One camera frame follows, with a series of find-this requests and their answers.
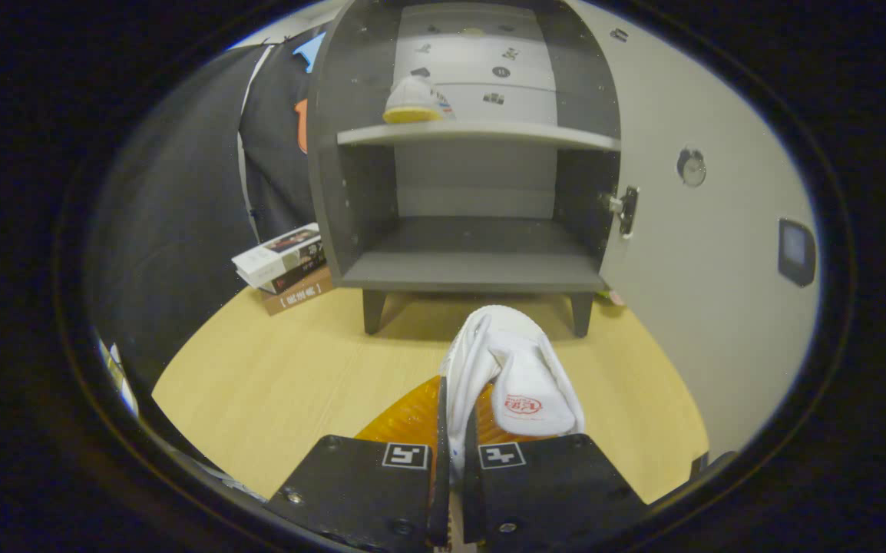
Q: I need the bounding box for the white book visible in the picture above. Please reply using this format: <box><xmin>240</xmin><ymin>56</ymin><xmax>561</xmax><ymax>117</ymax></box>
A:
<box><xmin>231</xmin><ymin>223</ymin><xmax>323</xmax><ymax>287</ymax></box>

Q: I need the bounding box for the lit device screen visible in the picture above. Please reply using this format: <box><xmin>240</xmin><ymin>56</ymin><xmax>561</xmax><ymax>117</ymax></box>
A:
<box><xmin>97</xmin><ymin>336</ymin><xmax>140</xmax><ymax>417</ymax></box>

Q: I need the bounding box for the white shoe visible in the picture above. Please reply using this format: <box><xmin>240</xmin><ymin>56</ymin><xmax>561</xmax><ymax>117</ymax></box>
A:
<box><xmin>382</xmin><ymin>74</ymin><xmax>456</xmax><ymax>124</ymax></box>
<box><xmin>439</xmin><ymin>304</ymin><xmax>587</xmax><ymax>486</ymax></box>

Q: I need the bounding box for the grey shoe cabinet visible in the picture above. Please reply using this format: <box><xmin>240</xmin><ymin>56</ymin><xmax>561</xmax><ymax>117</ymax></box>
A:
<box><xmin>306</xmin><ymin>0</ymin><xmax>640</xmax><ymax>337</ymax></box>

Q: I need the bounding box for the light grey shoe cabinet door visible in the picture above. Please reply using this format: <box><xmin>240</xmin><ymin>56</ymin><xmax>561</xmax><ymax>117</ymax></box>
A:
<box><xmin>566</xmin><ymin>0</ymin><xmax>822</xmax><ymax>455</ymax></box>

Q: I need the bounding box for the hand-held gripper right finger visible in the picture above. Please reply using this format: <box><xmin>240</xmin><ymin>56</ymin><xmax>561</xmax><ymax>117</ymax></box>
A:
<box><xmin>462</xmin><ymin>384</ymin><xmax>647</xmax><ymax>551</ymax></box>

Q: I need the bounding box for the black backdrop cloth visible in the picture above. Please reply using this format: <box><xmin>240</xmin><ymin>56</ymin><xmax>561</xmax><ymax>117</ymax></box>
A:
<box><xmin>86</xmin><ymin>23</ymin><xmax>330</xmax><ymax>394</ymax></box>

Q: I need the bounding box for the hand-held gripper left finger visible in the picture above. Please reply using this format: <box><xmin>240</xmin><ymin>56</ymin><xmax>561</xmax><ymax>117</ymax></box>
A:
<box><xmin>266</xmin><ymin>375</ymin><xmax>450</xmax><ymax>553</ymax></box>

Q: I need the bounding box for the brown book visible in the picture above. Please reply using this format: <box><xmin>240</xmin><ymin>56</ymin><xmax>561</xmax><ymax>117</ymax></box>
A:
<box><xmin>262</xmin><ymin>267</ymin><xmax>335</xmax><ymax>316</ymax></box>

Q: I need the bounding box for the dark book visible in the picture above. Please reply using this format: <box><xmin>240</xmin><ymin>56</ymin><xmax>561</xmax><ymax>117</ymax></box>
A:
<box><xmin>258</xmin><ymin>252</ymin><xmax>329</xmax><ymax>296</ymax></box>

